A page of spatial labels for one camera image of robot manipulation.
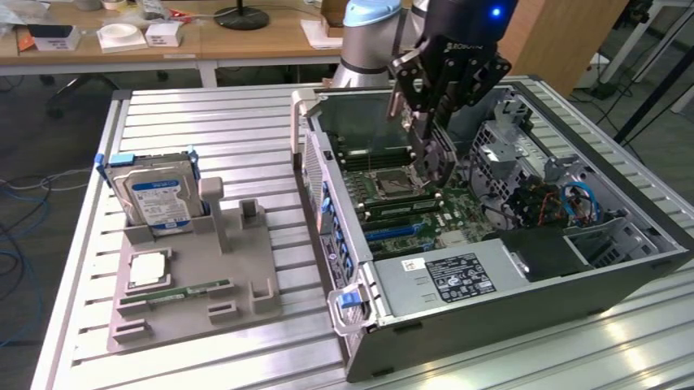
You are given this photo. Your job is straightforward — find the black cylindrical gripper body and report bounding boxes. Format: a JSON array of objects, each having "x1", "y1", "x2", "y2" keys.
[{"x1": 415, "y1": 0, "x2": 520, "y2": 99}]

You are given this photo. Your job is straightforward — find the green graphics card silver bracket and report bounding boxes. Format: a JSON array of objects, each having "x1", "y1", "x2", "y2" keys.
[{"x1": 384, "y1": 91, "x2": 460, "y2": 192}]

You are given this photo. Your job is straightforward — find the wooden cabinet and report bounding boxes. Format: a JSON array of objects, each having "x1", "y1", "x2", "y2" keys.
[{"x1": 495, "y1": 0, "x2": 633, "y2": 98}]

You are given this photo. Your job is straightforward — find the white paper sheets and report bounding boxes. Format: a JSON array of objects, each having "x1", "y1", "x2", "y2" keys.
[{"x1": 298, "y1": 18, "x2": 345, "y2": 50}]

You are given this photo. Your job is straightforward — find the perforated metal drive cage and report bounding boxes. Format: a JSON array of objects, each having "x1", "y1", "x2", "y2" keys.
[{"x1": 469, "y1": 119, "x2": 543, "y2": 192}]

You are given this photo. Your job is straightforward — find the brown cardboard box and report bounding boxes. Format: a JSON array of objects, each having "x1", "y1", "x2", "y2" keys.
[{"x1": 318, "y1": 0, "x2": 348, "y2": 28}]

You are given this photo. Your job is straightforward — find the CPU socket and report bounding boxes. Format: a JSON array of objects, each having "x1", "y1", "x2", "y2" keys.
[{"x1": 366, "y1": 168, "x2": 421, "y2": 200}]

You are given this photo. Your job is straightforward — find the green RAM stick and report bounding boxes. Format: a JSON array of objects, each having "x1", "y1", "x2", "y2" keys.
[
  {"x1": 362, "y1": 197, "x2": 441, "y2": 220},
  {"x1": 118, "y1": 279, "x2": 232, "y2": 306}
]

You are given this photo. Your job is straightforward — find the green motherboard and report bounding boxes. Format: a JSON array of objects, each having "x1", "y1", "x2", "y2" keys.
[{"x1": 330, "y1": 133, "x2": 500, "y2": 261}]

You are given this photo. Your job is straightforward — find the black lamp base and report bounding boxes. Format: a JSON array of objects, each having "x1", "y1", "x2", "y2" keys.
[{"x1": 212, "y1": 0, "x2": 270, "y2": 32}]

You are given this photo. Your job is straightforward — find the black expansion slot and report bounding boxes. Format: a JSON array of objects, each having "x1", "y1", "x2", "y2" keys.
[{"x1": 361, "y1": 219, "x2": 427, "y2": 232}]

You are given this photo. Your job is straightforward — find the blue expansion slot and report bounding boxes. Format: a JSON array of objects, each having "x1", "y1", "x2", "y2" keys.
[{"x1": 362, "y1": 224, "x2": 431, "y2": 241}]

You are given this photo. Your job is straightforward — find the black plastic shroud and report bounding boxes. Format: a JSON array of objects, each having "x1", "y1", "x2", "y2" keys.
[{"x1": 496, "y1": 226, "x2": 592, "y2": 284}]

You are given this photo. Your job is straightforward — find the small white box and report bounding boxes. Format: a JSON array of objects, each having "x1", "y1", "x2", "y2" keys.
[{"x1": 142, "y1": 22, "x2": 184, "y2": 48}]

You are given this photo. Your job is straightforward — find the grey disk bay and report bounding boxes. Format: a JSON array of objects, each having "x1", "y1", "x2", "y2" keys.
[{"x1": 561, "y1": 217, "x2": 660, "y2": 270}]

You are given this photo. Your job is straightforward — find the grey power supply unit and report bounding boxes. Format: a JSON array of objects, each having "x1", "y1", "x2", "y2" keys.
[{"x1": 372, "y1": 238, "x2": 531, "y2": 319}]

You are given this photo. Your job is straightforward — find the white square tape holder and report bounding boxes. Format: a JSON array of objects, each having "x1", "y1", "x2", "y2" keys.
[{"x1": 94, "y1": 23, "x2": 149, "y2": 54}]

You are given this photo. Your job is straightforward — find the hard disk with blue carrier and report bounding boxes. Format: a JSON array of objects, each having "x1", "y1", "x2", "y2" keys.
[{"x1": 94, "y1": 150, "x2": 210, "y2": 239}]

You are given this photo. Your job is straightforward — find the wooden desk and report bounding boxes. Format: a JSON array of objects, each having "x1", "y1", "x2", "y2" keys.
[{"x1": 0, "y1": 0, "x2": 495, "y2": 78}]

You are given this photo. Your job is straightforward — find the grey plastic parts rack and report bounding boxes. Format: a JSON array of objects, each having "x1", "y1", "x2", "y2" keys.
[{"x1": 106, "y1": 176, "x2": 288, "y2": 354}]

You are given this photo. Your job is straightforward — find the open black PC case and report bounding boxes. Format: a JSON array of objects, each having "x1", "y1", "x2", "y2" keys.
[{"x1": 290, "y1": 74, "x2": 694, "y2": 385}]

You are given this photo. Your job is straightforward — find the white box with black lid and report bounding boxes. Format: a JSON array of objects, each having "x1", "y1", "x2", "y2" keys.
[{"x1": 25, "y1": 24, "x2": 82, "y2": 52}]

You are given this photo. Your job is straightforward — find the silver CPU chip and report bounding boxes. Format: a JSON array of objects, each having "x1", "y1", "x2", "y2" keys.
[{"x1": 128, "y1": 253, "x2": 170, "y2": 288}]

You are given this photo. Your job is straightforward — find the black and red wire bundle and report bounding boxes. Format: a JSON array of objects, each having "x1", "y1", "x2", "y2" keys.
[{"x1": 511, "y1": 183, "x2": 564, "y2": 228}]

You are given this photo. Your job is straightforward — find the blue data wire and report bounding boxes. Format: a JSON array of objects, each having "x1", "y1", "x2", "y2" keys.
[{"x1": 560, "y1": 181, "x2": 604, "y2": 227}]

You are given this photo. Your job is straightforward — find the blue floor cable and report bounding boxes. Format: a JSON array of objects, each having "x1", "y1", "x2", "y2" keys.
[{"x1": 0, "y1": 190, "x2": 47, "y2": 349}]

